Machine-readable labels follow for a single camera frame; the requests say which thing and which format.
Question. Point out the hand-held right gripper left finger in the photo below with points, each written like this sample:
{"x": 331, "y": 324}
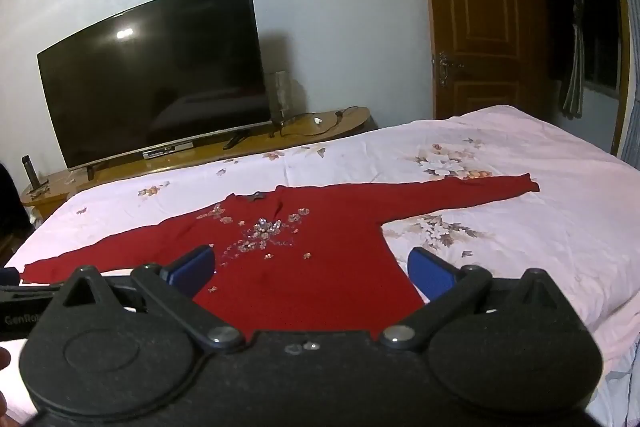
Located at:
{"x": 192, "y": 268}

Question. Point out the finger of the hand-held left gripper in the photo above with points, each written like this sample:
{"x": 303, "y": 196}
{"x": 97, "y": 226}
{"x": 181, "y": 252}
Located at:
{"x": 35, "y": 293}

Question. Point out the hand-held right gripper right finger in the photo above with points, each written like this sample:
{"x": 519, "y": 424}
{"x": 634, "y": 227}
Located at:
{"x": 425, "y": 272}

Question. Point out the red beaded sweater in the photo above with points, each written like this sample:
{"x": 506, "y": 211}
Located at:
{"x": 310, "y": 287}

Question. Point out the person's left hand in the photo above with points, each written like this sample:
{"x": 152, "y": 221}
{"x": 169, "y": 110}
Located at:
{"x": 4, "y": 358}

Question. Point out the black chair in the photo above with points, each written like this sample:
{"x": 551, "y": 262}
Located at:
{"x": 10, "y": 202}

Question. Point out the wooden television stand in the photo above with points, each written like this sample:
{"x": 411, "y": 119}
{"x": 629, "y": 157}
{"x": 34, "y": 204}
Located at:
{"x": 210, "y": 154}

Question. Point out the silver set-top box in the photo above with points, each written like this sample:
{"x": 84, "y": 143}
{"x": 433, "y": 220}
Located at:
{"x": 167, "y": 150}

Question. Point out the dark upright remote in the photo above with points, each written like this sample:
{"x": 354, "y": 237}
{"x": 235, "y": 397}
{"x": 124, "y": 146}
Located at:
{"x": 31, "y": 172}

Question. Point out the pink floral bed cover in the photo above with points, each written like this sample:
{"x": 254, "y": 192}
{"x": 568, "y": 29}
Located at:
{"x": 550, "y": 232}

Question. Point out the clear glass vase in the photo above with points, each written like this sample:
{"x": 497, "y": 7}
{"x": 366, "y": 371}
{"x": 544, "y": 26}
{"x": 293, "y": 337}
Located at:
{"x": 278, "y": 97}

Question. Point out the black flat screen television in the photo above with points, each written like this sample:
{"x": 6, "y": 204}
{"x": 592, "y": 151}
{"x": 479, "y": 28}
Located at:
{"x": 150, "y": 72}

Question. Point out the brown wooden door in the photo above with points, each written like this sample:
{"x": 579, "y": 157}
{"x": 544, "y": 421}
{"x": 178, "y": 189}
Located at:
{"x": 480, "y": 17}

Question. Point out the light hanging curtain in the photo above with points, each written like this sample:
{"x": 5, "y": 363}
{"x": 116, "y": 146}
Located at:
{"x": 574, "y": 57}

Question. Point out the striped grey cloth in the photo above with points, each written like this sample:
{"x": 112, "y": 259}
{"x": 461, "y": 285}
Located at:
{"x": 627, "y": 32}

